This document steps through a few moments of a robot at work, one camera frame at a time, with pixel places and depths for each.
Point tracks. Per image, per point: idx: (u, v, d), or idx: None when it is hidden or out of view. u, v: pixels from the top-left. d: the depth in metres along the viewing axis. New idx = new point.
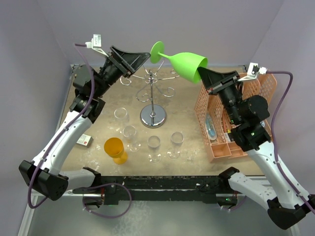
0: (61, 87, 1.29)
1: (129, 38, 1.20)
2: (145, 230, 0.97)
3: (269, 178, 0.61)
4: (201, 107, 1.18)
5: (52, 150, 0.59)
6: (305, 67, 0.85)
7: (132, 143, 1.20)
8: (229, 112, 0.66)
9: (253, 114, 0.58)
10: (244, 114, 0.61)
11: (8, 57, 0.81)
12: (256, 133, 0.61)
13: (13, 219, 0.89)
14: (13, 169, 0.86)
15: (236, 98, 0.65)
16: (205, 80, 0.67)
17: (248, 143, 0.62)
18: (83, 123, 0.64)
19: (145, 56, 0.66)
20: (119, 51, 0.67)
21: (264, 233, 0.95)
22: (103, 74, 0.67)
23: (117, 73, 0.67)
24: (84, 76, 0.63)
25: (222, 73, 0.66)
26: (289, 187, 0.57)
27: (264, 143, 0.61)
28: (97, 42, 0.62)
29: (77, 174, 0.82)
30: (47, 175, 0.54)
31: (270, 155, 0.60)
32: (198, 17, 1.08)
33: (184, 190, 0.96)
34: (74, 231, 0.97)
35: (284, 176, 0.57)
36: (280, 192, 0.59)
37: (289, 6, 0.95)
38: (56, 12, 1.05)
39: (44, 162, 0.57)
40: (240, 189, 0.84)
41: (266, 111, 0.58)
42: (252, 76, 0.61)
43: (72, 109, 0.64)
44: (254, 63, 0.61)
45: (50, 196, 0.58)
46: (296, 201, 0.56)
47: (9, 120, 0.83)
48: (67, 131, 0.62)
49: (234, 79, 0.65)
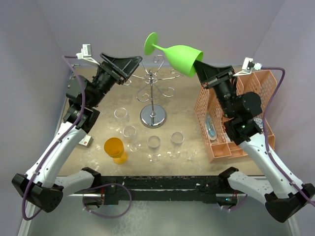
0: (61, 87, 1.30)
1: (130, 38, 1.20)
2: (145, 229, 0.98)
3: (263, 170, 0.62)
4: (201, 107, 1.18)
5: (45, 163, 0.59)
6: (304, 67, 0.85)
7: (132, 143, 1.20)
8: (223, 106, 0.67)
9: (247, 110, 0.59)
10: (237, 110, 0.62)
11: (8, 57, 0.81)
12: (246, 127, 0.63)
13: (14, 219, 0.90)
14: (13, 169, 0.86)
15: (231, 93, 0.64)
16: (200, 74, 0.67)
17: (240, 136, 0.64)
18: (77, 133, 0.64)
19: (137, 60, 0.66)
20: (110, 57, 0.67)
21: (264, 233, 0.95)
22: (97, 84, 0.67)
23: (110, 80, 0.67)
24: (77, 87, 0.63)
25: (218, 68, 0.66)
26: (282, 176, 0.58)
27: (254, 135, 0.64)
28: (86, 52, 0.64)
29: (74, 180, 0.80)
30: (40, 189, 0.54)
31: (262, 145, 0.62)
32: (198, 18, 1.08)
33: (184, 190, 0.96)
34: (74, 231, 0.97)
35: (276, 165, 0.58)
36: (273, 182, 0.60)
37: (290, 5, 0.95)
38: (56, 12, 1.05)
39: (36, 176, 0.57)
40: (239, 187, 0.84)
41: (258, 107, 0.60)
42: (247, 72, 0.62)
43: (66, 119, 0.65)
44: (249, 59, 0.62)
45: (44, 209, 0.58)
46: (290, 190, 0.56)
47: (9, 120, 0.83)
48: (61, 143, 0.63)
49: (230, 74, 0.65)
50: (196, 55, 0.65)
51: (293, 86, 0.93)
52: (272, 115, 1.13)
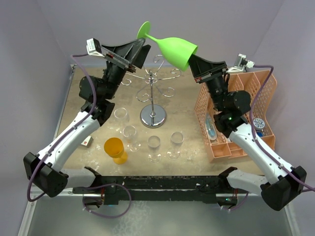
0: (61, 87, 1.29)
1: (130, 38, 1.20)
2: (145, 230, 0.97)
3: (253, 158, 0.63)
4: (201, 107, 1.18)
5: (58, 146, 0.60)
6: (304, 67, 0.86)
7: (132, 143, 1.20)
8: (214, 101, 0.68)
9: (237, 108, 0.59)
10: (228, 106, 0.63)
11: (8, 57, 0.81)
12: (233, 118, 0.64)
13: (13, 219, 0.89)
14: (12, 169, 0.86)
15: (222, 89, 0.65)
16: (193, 68, 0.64)
17: (227, 128, 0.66)
18: (92, 124, 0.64)
19: (140, 43, 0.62)
20: (110, 46, 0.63)
21: (264, 233, 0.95)
22: (107, 77, 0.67)
23: (119, 71, 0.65)
24: (87, 87, 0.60)
25: (211, 63, 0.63)
26: (270, 160, 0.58)
27: (241, 125, 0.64)
28: (91, 46, 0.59)
29: (77, 173, 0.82)
30: (48, 169, 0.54)
31: (248, 133, 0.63)
32: (198, 18, 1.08)
33: (184, 190, 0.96)
34: (74, 231, 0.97)
35: (263, 151, 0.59)
36: (264, 168, 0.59)
37: (290, 5, 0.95)
38: (56, 11, 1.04)
39: (48, 157, 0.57)
40: (237, 184, 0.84)
41: (247, 104, 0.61)
42: (239, 69, 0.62)
43: (83, 109, 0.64)
44: (241, 54, 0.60)
45: (48, 193, 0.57)
46: (279, 173, 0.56)
47: (9, 119, 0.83)
48: (76, 130, 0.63)
49: (224, 71, 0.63)
50: (190, 50, 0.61)
51: (293, 86, 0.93)
52: (272, 115, 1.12)
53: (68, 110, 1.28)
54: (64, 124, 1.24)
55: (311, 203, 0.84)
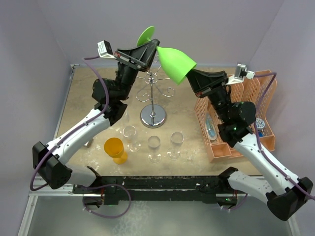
0: (61, 87, 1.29)
1: (130, 38, 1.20)
2: (145, 230, 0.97)
3: (258, 167, 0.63)
4: (201, 107, 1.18)
5: (67, 139, 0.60)
6: (305, 67, 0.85)
7: (132, 143, 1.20)
8: (219, 113, 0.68)
9: (242, 120, 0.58)
10: (233, 117, 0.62)
11: (8, 57, 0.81)
12: (238, 128, 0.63)
13: (13, 219, 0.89)
14: (12, 169, 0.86)
15: (225, 101, 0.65)
16: (192, 83, 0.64)
17: (232, 138, 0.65)
18: (103, 122, 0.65)
19: (153, 44, 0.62)
20: (125, 50, 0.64)
21: (264, 233, 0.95)
22: (119, 78, 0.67)
23: (132, 72, 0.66)
24: (100, 89, 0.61)
25: (210, 76, 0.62)
26: (277, 172, 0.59)
27: (247, 135, 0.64)
28: (102, 49, 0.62)
29: (80, 170, 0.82)
30: (55, 161, 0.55)
31: (254, 144, 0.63)
32: (198, 18, 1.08)
33: (184, 190, 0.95)
34: (74, 231, 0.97)
35: (269, 162, 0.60)
36: (270, 179, 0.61)
37: (289, 6, 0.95)
38: (56, 11, 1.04)
39: (56, 148, 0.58)
40: (240, 187, 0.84)
41: (253, 116, 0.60)
42: (239, 80, 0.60)
43: (96, 107, 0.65)
44: (240, 65, 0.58)
45: (51, 184, 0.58)
46: (286, 185, 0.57)
47: (9, 119, 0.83)
48: (86, 126, 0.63)
49: (222, 85, 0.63)
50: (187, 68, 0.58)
51: (293, 86, 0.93)
52: (272, 115, 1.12)
53: (68, 110, 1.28)
54: (64, 124, 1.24)
55: (311, 204, 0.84)
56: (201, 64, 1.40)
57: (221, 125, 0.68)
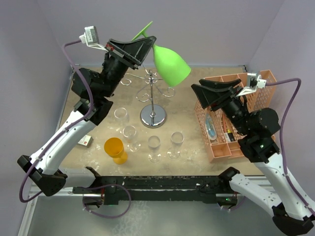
0: (61, 86, 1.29)
1: (130, 38, 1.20)
2: (145, 230, 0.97)
3: (278, 189, 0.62)
4: (201, 107, 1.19)
5: (49, 151, 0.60)
6: (305, 67, 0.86)
7: (132, 143, 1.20)
8: (236, 125, 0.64)
9: (265, 128, 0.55)
10: (253, 127, 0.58)
11: (8, 57, 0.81)
12: (265, 145, 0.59)
13: (13, 219, 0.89)
14: (12, 169, 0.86)
15: (241, 111, 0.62)
16: (201, 98, 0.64)
17: (257, 156, 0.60)
18: (84, 126, 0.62)
19: (150, 41, 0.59)
20: (119, 43, 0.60)
21: (264, 233, 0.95)
22: (105, 73, 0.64)
23: (121, 67, 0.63)
24: (78, 82, 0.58)
25: (218, 91, 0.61)
26: (298, 198, 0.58)
27: (273, 155, 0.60)
28: (90, 38, 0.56)
29: (77, 173, 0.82)
30: (39, 175, 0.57)
31: (280, 167, 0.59)
32: (197, 18, 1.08)
33: (184, 190, 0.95)
34: (74, 231, 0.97)
35: (293, 189, 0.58)
36: (288, 202, 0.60)
37: (289, 6, 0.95)
38: (56, 11, 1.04)
39: (39, 162, 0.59)
40: (240, 190, 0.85)
41: (276, 123, 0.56)
42: (252, 90, 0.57)
43: (76, 109, 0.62)
44: (251, 74, 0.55)
45: (45, 192, 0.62)
46: (304, 213, 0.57)
47: (9, 119, 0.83)
48: (67, 132, 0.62)
49: (231, 97, 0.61)
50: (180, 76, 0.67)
51: (293, 86, 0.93)
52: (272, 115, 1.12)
53: (68, 110, 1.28)
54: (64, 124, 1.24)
55: None
56: (201, 64, 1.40)
57: (241, 139, 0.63)
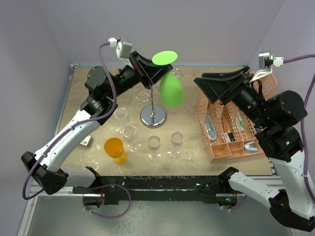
0: (61, 87, 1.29)
1: (130, 38, 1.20)
2: (145, 230, 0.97)
3: (289, 186, 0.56)
4: (201, 108, 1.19)
5: (54, 147, 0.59)
6: (305, 67, 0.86)
7: (132, 143, 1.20)
8: (253, 117, 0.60)
9: (288, 114, 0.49)
10: (274, 115, 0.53)
11: (8, 58, 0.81)
12: (291, 142, 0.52)
13: (13, 218, 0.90)
14: (12, 169, 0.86)
15: (256, 101, 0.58)
16: (207, 92, 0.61)
17: (279, 152, 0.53)
18: (90, 125, 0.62)
19: (167, 69, 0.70)
20: (144, 64, 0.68)
21: (264, 233, 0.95)
22: (119, 77, 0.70)
23: (134, 80, 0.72)
24: (95, 78, 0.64)
25: (228, 80, 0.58)
26: (309, 199, 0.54)
27: (297, 154, 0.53)
28: (124, 53, 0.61)
29: (78, 173, 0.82)
30: (43, 171, 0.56)
31: (299, 167, 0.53)
32: (197, 18, 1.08)
33: (184, 190, 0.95)
34: (74, 231, 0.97)
35: (308, 190, 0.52)
36: (297, 200, 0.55)
37: (289, 6, 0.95)
38: (55, 11, 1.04)
39: (44, 158, 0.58)
40: (241, 188, 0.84)
41: (301, 109, 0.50)
42: (267, 71, 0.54)
43: (82, 107, 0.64)
44: (263, 54, 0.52)
45: (46, 191, 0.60)
46: (312, 213, 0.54)
47: (9, 119, 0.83)
48: (73, 130, 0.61)
49: (245, 83, 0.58)
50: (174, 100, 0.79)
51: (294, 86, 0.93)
52: None
53: (68, 110, 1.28)
54: (64, 124, 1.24)
55: None
56: (201, 64, 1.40)
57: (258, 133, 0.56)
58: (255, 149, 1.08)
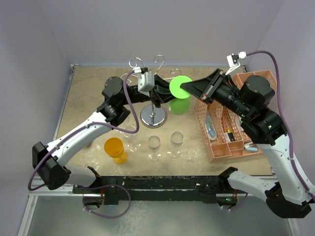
0: (61, 86, 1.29)
1: (130, 37, 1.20)
2: (145, 230, 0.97)
3: (277, 172, 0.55)
4: (201, 108, 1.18)
5: (67, 141, 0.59)
6: (307, 67, 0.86)
7: (132, 143, 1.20)
8: (233, 110, 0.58)
9: (255, 92, 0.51)
10: (247, 98, 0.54)
11: (9, 58, 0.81)
12: (273, 126, 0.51)
13: (13, 218, 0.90)
14: (12, 169, 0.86)
15: (232, 91, 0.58)
16: (193, 91, 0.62)
17: (264, 137, 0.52)
18: (104, 127, 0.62)
19: None
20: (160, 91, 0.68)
21: (264, 233, 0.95)
22: (133, 90, 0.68)
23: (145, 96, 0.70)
24: (114, 87, 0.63)
25: (207, 76, 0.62)
26: (299, 184, 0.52)
27: (280, 137, 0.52)
28: (143, 88, 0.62)
29: (79, 170, 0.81)
30: (53, 162, 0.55)
31: (286, 150, 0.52)
32: (198, 17, 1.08)
33: (184, 190, 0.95)
34: (74, 231, 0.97)
35: (297, 174, 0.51)
36: (288, 187, 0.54)
37: (290, 6, 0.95)
38: (55, 11, 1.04)
39: (56, 150, 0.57)
40: (240, 187, 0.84)
41: (268, 87, 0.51)
42: (237, 66, 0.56)
43: (99, 109, 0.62)
44: (229, 55, 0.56)
45: (48, 185, 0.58)
46: (303, 197, 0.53)
47: (9, 119, 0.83)
48: (87, 129, 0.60)
49: (222, 74, 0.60)
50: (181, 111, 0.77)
51: (296, 86, 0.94)
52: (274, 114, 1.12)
53: (69, 110, 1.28)
54: (64, 124, 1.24)
55: None
56: (201, 64, 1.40)
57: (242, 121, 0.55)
58: (255, 149, 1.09)
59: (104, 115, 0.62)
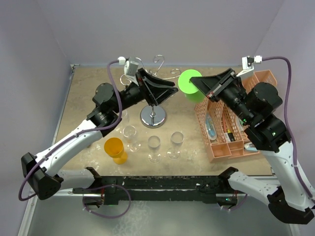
0: (61, 86, 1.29)
1: (130, 37, 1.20)
2: (145, 230, 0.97)
3: (281, 178, 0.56)
4: (201, 107, 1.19)
5: (56, 152, 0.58)
6: (307, 67, 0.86)
7: (132, 143, 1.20)
8: (237, 113, 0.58)
9: (263, 102, 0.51)
10: (252, 105, 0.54)
11: (9, 58, 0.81)
12: (277, 133, 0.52)
13: (13, 218, 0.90)
14: (12, 169, 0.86)
15: (239, 94, 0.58)
16: (202, 87, 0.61)
17: (267, 144, 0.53)
18: (94, 134, 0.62)
19: (173, 91, 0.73)
20: (150, 84, 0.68)
21: (264, 233, 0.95)
22: (125, 93, 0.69)
23: (139, 96, 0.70)
24: (104, 93, 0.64)
25: (217, 74, 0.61)
26: (302, 190, 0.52)
27: (284, 144, 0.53)
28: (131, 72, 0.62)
29: (77, 175, 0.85)
30: (42, 174, 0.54)
31: (289, 157, 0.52)
32: (197, 18, 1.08)
33: (184, 190, 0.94)
34: (74, 231, 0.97)
35: (300, 181, 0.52)
36: (291, 192, 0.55)
37: (290, 6, 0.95)
38: (56, 12, 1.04)
39: (44, 161, 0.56)
40: (240, 187, 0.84)
41: (276, 97, 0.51)
42: (250, 69, 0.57)
43: (89, 117, 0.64)
44: (245, 56, 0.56)
45: (38, 194, 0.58)
46: (306, 204, 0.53)
47: (9, 119, 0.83)
48: (77, 138, 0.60)
49: (233, 75, 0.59)
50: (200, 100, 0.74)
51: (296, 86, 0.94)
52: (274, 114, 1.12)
53: (69, 110, 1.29)
54: (64, 124, 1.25)
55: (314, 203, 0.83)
56: (201, 64, 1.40)
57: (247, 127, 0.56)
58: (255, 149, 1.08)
59: (94, 123, 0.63)
